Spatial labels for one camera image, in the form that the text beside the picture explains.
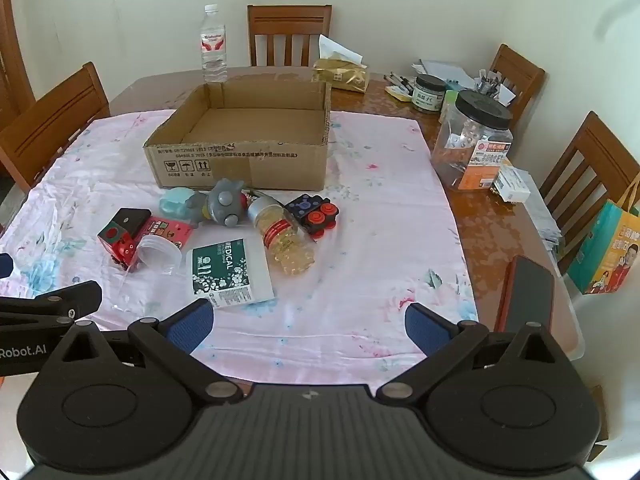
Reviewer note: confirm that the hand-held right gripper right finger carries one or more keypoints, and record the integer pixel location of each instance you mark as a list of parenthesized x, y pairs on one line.
[(427, 330)]

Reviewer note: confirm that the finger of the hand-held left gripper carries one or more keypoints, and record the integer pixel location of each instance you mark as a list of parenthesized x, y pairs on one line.
[(4, 263), (70, 300)]

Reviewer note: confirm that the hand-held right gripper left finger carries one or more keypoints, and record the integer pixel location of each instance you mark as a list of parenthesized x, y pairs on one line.
[(192, 331)]

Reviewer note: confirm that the green and white flat pack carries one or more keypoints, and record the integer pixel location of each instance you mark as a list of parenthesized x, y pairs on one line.
[(230, 272)]

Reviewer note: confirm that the clear round plastic container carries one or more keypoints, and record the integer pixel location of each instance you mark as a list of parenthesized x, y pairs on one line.
[(160, 257)]

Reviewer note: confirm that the red and black toy cube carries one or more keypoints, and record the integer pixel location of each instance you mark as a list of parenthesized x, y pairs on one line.
[(125, 235)]

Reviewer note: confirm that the clear bottle of yellow capsules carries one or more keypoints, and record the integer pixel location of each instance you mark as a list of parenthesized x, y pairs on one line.
[(285, 240)]

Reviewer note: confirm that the black toy block red wheels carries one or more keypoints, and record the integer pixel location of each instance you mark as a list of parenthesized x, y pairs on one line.
[(307, 210)]

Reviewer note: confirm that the cardboard box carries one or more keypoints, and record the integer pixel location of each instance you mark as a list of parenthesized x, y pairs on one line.
[(240, 165)]

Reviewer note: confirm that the red card pack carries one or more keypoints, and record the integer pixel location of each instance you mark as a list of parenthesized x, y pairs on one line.
[(170, 230)]

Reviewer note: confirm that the pink floral tablecloth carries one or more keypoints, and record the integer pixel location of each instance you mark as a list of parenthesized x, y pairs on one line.
[(350, 260)]

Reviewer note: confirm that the dark phone in red case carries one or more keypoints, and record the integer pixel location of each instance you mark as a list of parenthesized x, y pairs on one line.
[(530, 292)]

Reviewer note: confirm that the teal plastic toy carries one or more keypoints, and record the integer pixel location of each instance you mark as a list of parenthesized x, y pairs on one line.
[(175, 202)]

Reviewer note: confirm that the grey toy figure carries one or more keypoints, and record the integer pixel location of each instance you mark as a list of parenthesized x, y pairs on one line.
[(225, 205)]

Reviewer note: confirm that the translucent plastic container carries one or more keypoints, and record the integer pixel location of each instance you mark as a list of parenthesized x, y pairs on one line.
[(570, 325)]

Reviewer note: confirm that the wooden slat-back chair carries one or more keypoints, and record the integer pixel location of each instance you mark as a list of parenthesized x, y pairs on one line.
[(289, 35), (520, 77), (595, 170), (50, 115)]

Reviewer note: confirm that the stack of papers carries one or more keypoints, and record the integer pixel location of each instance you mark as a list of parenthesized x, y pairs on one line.
[(547, 222)]

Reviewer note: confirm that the small white carton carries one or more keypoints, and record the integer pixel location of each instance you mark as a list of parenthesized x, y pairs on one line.
[(512, 186)]

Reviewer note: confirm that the large clear black-lid jar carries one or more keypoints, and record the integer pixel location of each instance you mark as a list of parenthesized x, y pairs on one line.
[(472, 150)]

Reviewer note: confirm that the teal paper shopping bag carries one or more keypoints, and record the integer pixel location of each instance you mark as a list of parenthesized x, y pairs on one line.
[(607, 255)]

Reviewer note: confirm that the wooden glass-pane door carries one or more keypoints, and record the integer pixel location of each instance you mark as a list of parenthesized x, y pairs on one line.
[(12, 50)]

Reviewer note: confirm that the green-lid bottle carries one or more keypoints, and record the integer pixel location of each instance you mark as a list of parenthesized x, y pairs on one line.
[(448, 105)]

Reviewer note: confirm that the small black-lid jar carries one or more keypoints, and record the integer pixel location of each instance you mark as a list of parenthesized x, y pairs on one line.
[(428, 95)]

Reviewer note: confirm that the yellow sticky notes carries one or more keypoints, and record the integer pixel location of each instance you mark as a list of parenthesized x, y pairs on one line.
[(397, 92)]

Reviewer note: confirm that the bunch of pens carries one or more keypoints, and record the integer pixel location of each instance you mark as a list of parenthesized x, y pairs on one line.
[(397, 80)]

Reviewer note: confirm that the cup of pens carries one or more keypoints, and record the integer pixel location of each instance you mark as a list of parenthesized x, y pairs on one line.
[(487, 84)]

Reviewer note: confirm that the white loose papers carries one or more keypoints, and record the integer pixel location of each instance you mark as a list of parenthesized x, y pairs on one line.
[(442, 69)]

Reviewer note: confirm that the gold tissue pack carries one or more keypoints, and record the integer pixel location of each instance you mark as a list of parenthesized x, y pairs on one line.
[(342, 75)]

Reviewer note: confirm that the clear plastic water bottle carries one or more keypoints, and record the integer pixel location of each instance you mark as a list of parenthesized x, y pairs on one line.
[(213, 60)]

